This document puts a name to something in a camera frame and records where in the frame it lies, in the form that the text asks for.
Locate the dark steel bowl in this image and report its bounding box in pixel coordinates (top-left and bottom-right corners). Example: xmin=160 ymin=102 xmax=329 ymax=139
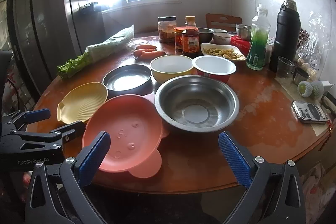
xmin=198 ymin=27 xmax=214 ymax=44

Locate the bagged celery bunch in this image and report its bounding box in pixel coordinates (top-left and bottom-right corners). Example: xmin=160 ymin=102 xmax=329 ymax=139
xmin=57 ymin=25 xmax=134 ymax=79

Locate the clear pickle jar black lid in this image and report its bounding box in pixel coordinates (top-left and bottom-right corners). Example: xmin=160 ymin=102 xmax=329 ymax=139
xmin=158 ymin=16 xmax=177 ymax=43

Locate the large steel bowl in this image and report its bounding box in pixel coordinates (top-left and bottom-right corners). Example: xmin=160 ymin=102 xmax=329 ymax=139
xmin=154 ymin=75 xmax=240 ymax=134

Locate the brown sauce bottle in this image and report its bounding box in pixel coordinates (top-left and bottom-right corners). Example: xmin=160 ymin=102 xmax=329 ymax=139
xmin=182 ymin=15 xmax=199 ymax=59

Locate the yellow enamel bowl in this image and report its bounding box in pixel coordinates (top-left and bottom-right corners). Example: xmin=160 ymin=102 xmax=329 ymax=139
xmin=150 ymin=55 xmax=194 ymax=84

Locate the red instant noodle bowl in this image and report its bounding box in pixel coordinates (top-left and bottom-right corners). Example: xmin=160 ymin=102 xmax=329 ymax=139
xmin=193 ymin=55 xmax=236 ymax=83

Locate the black thermos flask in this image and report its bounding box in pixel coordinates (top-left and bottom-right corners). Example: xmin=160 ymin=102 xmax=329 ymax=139
xmin=269 ymin=0 xmax=301 ymax=72

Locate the steel pan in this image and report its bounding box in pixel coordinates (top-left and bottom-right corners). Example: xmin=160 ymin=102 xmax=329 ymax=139
xmin=102 ymin=64 xmax=152 ymax=97

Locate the small steel bowl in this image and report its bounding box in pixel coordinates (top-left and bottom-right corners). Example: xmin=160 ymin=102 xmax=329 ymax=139
xmin=235 ymin=23 xmax=252 ymax=42

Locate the white dish with noodles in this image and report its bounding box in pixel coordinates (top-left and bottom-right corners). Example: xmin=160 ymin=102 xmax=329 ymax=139
xmin=201 ymin=43 xmax=247 ymax=61

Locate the red chili sauce jar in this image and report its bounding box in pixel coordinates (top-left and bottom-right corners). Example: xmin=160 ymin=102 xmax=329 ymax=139
xmin=174 ymin=26 xmax=187 ymax=51

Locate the silver phone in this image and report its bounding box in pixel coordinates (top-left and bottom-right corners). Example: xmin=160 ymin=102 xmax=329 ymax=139
xmin=291 ymin=101 xmax=328 ymax=124

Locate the fruit in foam net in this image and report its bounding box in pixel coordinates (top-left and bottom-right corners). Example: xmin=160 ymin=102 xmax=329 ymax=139
xmin=297 ymin=81 xmax=313 ymax=98

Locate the yellow shell plate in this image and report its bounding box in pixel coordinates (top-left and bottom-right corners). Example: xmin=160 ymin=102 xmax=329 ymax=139
xmin=56 ymin=82 xmax=108 ymax=124

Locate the clear plastic cup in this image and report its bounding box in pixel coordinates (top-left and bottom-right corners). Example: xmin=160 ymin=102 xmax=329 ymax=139
xmin=276 ymin=56 xmax=294 ymax=79

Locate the carrot nearest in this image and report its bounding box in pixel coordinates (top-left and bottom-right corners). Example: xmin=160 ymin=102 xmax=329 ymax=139
xmin=139 ymin=51 xmax=166 ymax=60

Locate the white ceramic bowl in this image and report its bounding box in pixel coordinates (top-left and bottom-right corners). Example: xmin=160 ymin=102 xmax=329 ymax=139
xmin=213 ymin=32 xmax=232 ymax=45

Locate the grey refrigerator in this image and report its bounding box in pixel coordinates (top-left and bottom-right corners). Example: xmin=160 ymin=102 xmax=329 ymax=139
xmin=12 ymin=0 xmax=106 ymax=97

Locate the small steel cup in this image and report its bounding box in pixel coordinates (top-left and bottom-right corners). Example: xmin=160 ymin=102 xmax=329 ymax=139
xmin=293 ymin=67 xmax=309 ymax=85

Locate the green drink plastic bottle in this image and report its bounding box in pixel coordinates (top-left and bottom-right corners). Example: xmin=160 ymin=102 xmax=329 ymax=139
xmin=246 ymin=3 xmax=270 ymax=71

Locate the carrot farthest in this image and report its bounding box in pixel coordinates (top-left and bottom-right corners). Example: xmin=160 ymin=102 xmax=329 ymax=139
xmin=136 ymin=44 xmax=157 ymax=50

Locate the red tissue box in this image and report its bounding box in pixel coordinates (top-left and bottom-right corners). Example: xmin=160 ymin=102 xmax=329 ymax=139
xmin=230 ymin=35 xmax=251 ymax=56

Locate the carrot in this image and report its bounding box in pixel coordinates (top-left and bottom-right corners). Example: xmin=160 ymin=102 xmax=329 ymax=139
xmin=136 ymin=44 xmax=157 ymax=50
xmin=133 ymin=48 xmax=157 ymax=58
xmin=139 ymin=51 xmax=166 ymax=60

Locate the pink bear plastic plate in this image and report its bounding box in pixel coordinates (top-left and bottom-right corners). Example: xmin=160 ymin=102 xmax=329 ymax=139
xmin=82 ymin=94 xmax=169 ymax=178

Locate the carrot middle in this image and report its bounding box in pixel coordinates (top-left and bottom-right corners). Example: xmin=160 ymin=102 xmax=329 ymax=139
xmin=133 ymin=48 xmax=157 ymax=58

